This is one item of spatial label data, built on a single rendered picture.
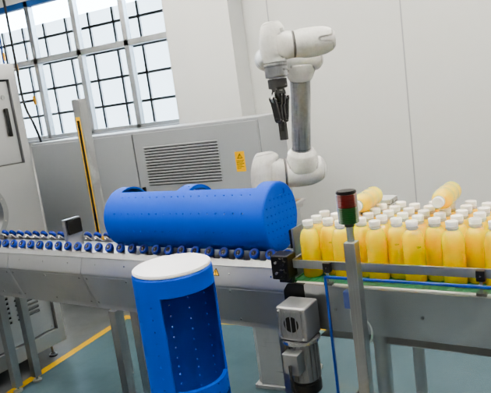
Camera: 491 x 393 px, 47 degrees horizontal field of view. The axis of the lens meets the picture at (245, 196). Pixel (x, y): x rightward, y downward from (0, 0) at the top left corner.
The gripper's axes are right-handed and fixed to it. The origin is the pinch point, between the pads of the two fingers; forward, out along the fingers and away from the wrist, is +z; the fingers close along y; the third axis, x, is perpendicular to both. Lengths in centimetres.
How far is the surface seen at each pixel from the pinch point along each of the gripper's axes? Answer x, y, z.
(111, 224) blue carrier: 87, -16, 34
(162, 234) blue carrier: 57, -16, 38
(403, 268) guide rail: -50, -23, 46
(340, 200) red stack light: -39, -41, 20
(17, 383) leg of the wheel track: 199, -10, 136
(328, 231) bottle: -21.3, -14.3, 36.8
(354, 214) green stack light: -43, -40, 24
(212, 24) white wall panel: 185, 229, -84
